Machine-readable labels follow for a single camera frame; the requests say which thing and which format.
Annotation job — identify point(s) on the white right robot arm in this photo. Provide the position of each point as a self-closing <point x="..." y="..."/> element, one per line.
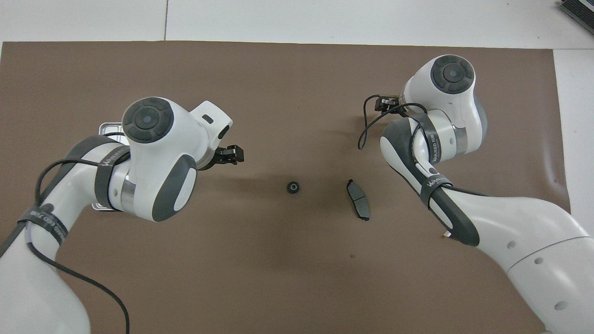
<point x="533" y="232"/>

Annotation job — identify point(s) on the dark grey brake pad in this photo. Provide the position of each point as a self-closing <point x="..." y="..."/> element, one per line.
<point x="358" y="200"/>

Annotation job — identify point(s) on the silver metal tray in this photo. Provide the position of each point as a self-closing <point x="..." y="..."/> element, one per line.
<point x="107" y="128"/>

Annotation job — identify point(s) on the black bearing gear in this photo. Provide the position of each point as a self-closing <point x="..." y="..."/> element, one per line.
<point x="292" y="187"/>

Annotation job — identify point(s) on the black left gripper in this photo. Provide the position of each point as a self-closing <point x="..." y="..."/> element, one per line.
<point x="216" y="158"/>

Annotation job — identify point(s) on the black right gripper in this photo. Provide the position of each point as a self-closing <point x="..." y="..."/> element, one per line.
<point x="394" y="105"/>

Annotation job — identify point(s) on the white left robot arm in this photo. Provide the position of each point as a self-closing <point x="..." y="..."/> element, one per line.
<point x="153" y="162"/>

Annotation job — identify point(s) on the dark ribbed device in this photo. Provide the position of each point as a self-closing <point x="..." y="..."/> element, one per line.
<point x="580" y="11"/>

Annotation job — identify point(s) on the brown table mat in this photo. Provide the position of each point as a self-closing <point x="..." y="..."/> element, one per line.
<point x="278" y="278"/>

